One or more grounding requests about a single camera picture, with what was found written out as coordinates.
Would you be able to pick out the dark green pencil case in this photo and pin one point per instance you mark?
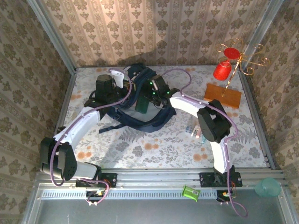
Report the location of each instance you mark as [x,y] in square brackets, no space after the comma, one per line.
[142,105]

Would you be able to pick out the navy blue backpack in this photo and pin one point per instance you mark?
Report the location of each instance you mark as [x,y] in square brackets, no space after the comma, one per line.
[149,126]

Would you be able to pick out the white pink pen set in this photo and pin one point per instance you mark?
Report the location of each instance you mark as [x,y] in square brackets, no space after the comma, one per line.
[196,132]

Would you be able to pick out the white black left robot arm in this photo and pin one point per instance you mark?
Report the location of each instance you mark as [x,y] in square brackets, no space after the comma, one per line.
[79,123]

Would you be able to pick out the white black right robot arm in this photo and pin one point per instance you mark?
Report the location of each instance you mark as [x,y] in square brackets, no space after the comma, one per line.
[184,102]

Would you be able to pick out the glass bottle black cap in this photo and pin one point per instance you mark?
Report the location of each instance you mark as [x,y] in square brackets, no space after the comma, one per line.
[61,129]

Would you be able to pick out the red plastic cup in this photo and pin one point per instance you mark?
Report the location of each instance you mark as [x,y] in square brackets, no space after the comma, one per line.
[232,53]
[222,71]

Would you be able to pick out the floral table cloth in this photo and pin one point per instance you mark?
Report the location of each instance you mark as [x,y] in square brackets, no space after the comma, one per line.
[163,154]

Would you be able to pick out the small green box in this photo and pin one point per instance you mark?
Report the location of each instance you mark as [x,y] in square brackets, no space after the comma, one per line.
[191,193]

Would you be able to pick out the teal plastic cup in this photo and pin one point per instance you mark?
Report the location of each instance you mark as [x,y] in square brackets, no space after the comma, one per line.
[268,187]

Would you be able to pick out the aluminium frame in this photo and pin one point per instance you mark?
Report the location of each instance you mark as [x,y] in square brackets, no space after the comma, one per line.
[151,178]

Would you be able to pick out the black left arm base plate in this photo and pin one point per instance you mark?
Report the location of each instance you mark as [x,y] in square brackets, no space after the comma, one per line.
[109,179]

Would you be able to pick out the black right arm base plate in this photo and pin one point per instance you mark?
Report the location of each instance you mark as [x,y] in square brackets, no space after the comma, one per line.
[208,179]

